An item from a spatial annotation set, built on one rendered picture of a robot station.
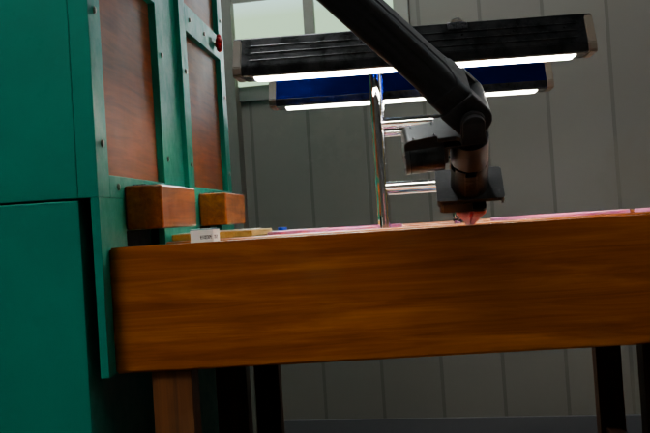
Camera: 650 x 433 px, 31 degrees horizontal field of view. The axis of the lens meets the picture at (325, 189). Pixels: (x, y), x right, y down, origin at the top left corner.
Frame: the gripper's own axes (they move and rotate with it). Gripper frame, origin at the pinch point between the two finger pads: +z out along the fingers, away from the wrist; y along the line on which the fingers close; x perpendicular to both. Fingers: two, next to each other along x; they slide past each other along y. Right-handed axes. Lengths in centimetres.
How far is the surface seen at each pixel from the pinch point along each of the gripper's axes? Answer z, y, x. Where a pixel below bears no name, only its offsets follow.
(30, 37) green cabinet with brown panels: -36, 63, -10
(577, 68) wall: 114, -48, -157
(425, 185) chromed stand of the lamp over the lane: 19.2, 5.8, -25.9
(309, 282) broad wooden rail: -7.9, 24.7, 16.2
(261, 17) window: 111, 53, -190
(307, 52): -9.7, 24.9, -32.2
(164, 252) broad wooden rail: -11.6, 45.6, 11.8
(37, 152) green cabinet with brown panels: -25, 63, 2
